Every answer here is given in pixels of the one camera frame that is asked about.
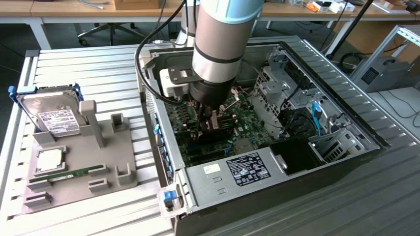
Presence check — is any black wire bundle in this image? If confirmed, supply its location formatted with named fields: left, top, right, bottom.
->
left=278, top=109, right=321, bottom=140

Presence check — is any open black PC case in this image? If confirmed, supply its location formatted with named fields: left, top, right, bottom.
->
left=133, top=41, right=390, bottom=236

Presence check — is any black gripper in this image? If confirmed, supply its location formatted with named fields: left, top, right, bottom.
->
left=189, top=79, right=236, bottom=116

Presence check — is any perforated metal drive cage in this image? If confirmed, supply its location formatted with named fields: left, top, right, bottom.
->
left=252, top=45, right=329, bottom=117

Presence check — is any green RAM stick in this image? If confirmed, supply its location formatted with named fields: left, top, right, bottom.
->
left=28, top=164, right=105, bottom=185

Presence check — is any grey plastic parts rack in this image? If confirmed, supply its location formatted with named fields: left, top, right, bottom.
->
left=21, top=99, right=138, bottom=216

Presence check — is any blue expansion slot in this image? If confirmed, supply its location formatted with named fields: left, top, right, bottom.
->
left=185, top=141, right=229, bottom=150

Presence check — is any grey chipset heatsink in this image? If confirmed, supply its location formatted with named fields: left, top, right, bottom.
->
left=234, top=138, right=258, bottom=152

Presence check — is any silver hard disk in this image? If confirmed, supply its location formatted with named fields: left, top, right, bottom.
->
left=18, top=88, right=88, bottom=138

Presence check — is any graphics card with metal bracket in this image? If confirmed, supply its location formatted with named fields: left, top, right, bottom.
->
left=196, top=103, right=234, bottom=147

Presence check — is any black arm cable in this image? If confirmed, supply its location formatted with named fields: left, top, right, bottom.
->
left=133, top=0, right=186, bottom=106

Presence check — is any beige flat box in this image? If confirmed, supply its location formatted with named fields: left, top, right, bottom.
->
left=378, top=0, right=410, bottom=13

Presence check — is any aluminium profile frame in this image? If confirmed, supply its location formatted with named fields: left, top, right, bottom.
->
left=349, top=24, right=420, bottom=79

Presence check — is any black office chair base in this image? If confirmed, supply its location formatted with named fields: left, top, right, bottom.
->
left=77, top=22, right=148, bottom=47

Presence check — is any white wrist camera with mount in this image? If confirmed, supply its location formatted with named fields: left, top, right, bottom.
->
left=158, top=66, right=202, bottom=98

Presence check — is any blue disk wire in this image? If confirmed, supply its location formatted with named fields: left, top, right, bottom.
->
left=312, top=101, right=325, bottom=137

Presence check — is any green motherboard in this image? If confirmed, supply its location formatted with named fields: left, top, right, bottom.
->
left=164, top=85, right=272, bottom=167

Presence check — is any white and orange box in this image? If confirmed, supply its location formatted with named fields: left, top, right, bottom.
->
left=304, top=0, right=330, bottom=13

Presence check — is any silver CPU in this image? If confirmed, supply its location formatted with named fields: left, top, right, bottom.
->
left=34, top=149, right=65, bottom=173

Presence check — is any blue disk caddy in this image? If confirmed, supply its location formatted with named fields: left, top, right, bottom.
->
left=5, top=83, right=82, bottom=128

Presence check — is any black expansion slot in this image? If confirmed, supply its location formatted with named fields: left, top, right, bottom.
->
left=186, top=147, right=226, bottom=158
left=189, top=153, right=229, bottom=165

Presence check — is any grey computer tower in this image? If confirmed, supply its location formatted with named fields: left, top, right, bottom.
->
left=350, top=56, right=420, bottom=93

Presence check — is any grey power supply with label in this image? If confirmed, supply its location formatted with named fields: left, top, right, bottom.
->
left=182, top=147, right=289, bottom=207

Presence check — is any brown cardboard box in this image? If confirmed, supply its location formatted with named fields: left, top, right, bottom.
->
left=113, top=0, right=165, bottom=11

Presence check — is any metal disk bay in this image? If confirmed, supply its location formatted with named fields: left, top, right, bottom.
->
left=306, top=127, right=365, bottom=164

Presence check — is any white box with black print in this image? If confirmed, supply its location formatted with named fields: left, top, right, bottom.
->
left=329, top=1, right=354, bottom=14

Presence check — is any black tripod pole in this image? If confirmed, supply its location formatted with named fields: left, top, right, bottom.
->
left=324, top=0, right=376, bottom=59

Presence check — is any wooden desk white frame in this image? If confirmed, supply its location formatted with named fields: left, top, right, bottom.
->
left=261, top=0, right=420, bottom=56
left=0, top=0, right=184, bottom=50

